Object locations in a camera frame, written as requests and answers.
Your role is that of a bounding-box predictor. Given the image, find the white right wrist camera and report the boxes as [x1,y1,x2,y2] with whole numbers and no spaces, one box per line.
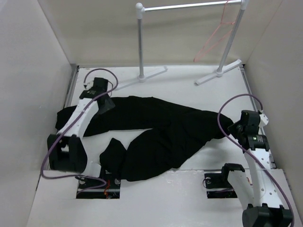
[258,113,269,128]

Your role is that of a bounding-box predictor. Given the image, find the white clothes rack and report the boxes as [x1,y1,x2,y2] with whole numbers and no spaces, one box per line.
[118,0,248,89]

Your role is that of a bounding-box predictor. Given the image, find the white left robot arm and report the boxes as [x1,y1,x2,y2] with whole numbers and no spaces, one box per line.
[47,78,115,189]

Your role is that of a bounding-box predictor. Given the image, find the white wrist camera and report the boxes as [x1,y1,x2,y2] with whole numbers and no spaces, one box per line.
[258,113,269,128]
[83,80,94,90]

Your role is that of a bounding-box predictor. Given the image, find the black trousers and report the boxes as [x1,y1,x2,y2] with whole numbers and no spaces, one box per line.
[55,95,237,182]

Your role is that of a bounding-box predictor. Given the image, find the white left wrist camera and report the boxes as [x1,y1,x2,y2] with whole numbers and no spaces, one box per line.
[83,80,94,90]

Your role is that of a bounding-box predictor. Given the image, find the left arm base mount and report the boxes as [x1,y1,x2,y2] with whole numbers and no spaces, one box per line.
[76,171,121,199]

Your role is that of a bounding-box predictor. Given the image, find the pink wire hanger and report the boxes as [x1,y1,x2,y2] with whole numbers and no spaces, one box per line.
[193,0,235,63]

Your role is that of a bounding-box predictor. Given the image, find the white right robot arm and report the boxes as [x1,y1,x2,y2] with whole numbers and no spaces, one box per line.
[219,110,294,227]

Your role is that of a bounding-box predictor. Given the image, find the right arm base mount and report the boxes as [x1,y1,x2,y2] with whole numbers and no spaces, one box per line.
[203,171,237,199]

